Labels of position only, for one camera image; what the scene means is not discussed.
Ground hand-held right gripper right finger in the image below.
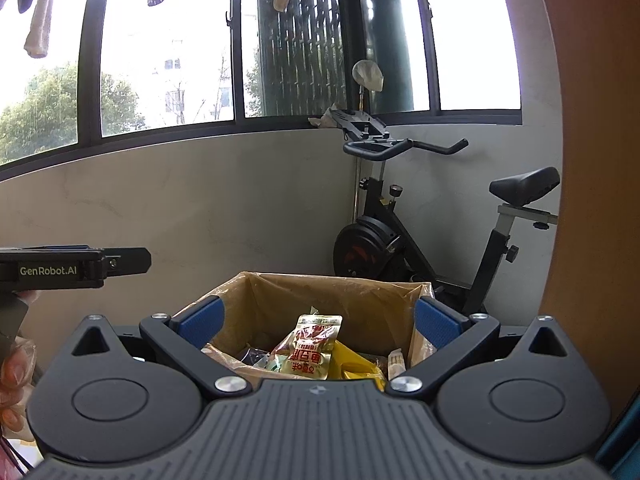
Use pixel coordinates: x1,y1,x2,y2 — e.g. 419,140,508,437
389,295,589,402

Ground brown wooden panel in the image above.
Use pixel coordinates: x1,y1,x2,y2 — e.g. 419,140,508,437
531,0,640,413

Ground dark snack packet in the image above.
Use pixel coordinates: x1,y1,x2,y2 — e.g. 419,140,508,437
237,343,275,372

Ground brown cardboard box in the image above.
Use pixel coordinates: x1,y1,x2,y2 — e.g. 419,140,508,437
201,271,437,392

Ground black exercise bike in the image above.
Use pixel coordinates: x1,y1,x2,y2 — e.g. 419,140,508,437
332,106,562,317

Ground perforated dark metal screen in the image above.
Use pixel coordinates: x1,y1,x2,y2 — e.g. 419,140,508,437
256,0,352,117

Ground thin metal pole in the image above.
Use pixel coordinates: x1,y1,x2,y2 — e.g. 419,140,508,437
352,156,364,222

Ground blue plastic panel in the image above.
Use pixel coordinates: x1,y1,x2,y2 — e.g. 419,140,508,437
594,399,640,480

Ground dark green pipe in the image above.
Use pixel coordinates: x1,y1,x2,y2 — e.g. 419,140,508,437
371,0,417,114

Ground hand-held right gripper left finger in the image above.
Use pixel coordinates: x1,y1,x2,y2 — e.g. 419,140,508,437
54,295,252,402

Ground red and yellow snack packet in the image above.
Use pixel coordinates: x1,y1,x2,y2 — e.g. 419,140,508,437
269,314,344,382

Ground beige stick snack packet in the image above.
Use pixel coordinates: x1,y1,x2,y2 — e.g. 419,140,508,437
386,347,407,382

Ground person's left hand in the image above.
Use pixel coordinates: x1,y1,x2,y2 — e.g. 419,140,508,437
0,336,39,442

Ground white plastic wrapped knob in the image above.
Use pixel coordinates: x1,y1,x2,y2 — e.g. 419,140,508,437
352,59,384,93

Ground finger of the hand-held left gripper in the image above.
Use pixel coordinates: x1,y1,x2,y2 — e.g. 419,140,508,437
100,247,152,279

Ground crumpled beige cloth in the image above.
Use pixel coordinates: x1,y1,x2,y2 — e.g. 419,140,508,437
307,104,342,129

